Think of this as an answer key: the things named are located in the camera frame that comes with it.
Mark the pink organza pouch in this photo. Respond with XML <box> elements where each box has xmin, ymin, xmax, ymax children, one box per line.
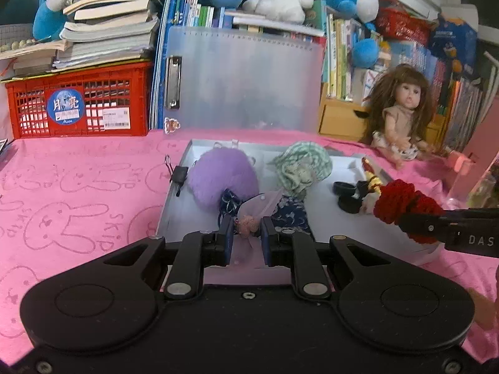
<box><xmin>233</xmin><ymin>189</ymin><xmax>283</xmax><ymax>266</ymax></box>

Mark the dark blue floral pouch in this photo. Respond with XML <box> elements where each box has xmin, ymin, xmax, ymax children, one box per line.
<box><xmin>217</xmin><ymin>189</ymin><xmax>311</xmax><ymax>234</ymax></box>

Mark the purple fluffy pouch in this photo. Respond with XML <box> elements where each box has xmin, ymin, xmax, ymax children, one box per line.
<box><xmin>187</xmin><ymin>147</ymin><xmax>260</xmax><ymax>209</ymax></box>

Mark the black round lid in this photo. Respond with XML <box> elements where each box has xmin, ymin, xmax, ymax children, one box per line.
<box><xmin>332</xmin><ymin>181</ymin><xmax>357</xmax><ymax>197</ymax></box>
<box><xmin>337</xmin><ymin>195</ymin><xmax>363</xmax><ymax>214</ymax></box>

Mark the red crocheted pouch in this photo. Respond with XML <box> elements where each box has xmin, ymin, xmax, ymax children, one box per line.
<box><xmin>373</xmin><ymin>179</ymin><xmax>444</xmax><ymax>225</ymax></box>

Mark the green checkered cloth pouch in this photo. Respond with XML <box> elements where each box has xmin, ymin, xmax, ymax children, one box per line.
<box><xmin>268</xmin><ymin>141</ymin><xmax>332</xmax><ymax>199</ymax></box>

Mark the yellow red crocheted toy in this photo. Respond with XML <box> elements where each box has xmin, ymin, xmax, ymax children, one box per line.
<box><xmin>357</xmin><ymin>157</ymin><xmax>384</xmax><ymax>214</ymax></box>

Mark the person's hand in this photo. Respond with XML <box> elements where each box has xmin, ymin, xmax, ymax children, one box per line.
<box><xmin>467</xmin><ymin>268</ymin><xmax>498</xmax><ymax>331</ymax></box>

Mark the clear glass mug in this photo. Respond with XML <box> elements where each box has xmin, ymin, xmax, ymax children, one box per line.
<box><xmin>444</xmin><ymin>162</ymin><xmax>497</xmax><ymax>210</ymax></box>

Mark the white shallow cardboard box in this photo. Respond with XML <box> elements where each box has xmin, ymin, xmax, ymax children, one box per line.
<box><xmin>157</xmin><ymin>142</ymin><xmax>442</xmax><ymax>285</ymax></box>

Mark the black binder clip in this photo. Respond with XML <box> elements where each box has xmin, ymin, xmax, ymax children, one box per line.
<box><xmin>164</xmin><ymin>155</ymin><xmax>189</xmax><ymax>197</ymax></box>

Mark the pink bunny blanket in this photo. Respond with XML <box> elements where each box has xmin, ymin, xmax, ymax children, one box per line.
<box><xmin>1</xmin><ymin>131</ymin><xmax>498</xmax><ymax>364</ymax></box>

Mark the wooden desktop drawer shelf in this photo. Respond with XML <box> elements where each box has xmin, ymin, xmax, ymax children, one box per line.
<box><xmin>316</xmin><ymin>83</ymin><xmax>448</xmax><ymax>153</ymax></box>

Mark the brown haired baby doll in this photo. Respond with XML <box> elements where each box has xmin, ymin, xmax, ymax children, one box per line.
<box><xmin>363</xmin><ymin>63</ymin><xmax>433</xmax><ymax>170</ymax></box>

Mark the red plastic crate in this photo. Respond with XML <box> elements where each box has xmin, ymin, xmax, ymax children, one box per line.
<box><xmin>6</xmin><ymin>60</ymin><xmax>152</xmax><ymax>138</ymax></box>

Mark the translucent clipboard folder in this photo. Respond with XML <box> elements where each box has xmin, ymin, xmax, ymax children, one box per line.
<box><xmin>160</xmin><ymin>27</ymin><xmax>323</xmax><ymax>133</ymax></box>

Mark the blue plush ball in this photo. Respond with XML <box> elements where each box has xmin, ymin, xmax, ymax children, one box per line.
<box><xmin>351</xmin><ymin>38</ymin><xmax>379</xmax><ymax>69</ymax></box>

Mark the stack of books on crate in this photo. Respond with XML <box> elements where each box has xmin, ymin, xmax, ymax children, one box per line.
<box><xmin>1</xmin><ymin>0</ymin><xmax>170</xmax><ymax>80</ymax></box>

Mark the blue white doraemon plush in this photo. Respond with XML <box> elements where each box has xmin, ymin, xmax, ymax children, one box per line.
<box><xmin>33</xmin><ymin>0</ymin><xmax>73</xmax><ymax>42</ymax></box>

